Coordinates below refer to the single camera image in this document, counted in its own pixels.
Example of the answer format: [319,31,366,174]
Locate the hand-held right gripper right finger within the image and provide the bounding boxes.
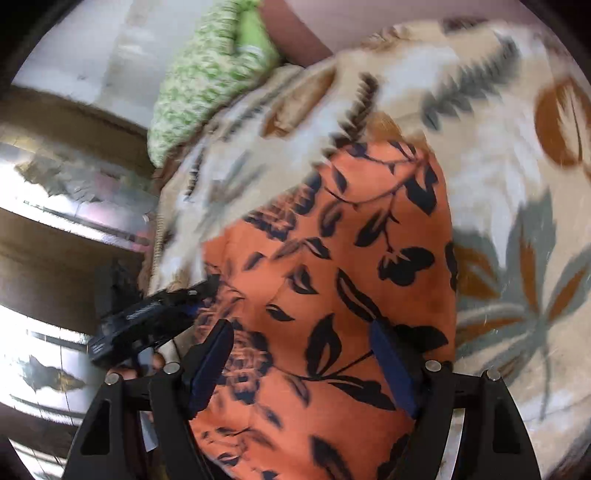
[368,319,542,480]

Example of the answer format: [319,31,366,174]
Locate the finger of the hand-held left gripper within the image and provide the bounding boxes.
[154,274,221,306]
[173,300,206,329]

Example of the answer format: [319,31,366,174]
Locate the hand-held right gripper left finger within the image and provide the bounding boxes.
[61,318,235,480]

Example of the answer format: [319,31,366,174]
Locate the orange black floral cloth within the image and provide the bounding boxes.
[188,138,459,480]

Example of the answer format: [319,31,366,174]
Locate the person's left hand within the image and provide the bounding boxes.
[108,347,170,384]

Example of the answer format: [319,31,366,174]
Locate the wooden cabinet with glass panels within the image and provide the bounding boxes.
[0,87,161,480]

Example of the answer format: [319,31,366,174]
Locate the beige floral printed blanket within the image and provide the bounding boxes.
[147,16,591,480]

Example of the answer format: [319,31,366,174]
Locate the green patterned pillow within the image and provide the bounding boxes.
[147,0,283,168]

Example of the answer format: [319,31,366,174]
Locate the person's bare leg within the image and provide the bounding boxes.
[261,0,548,66]

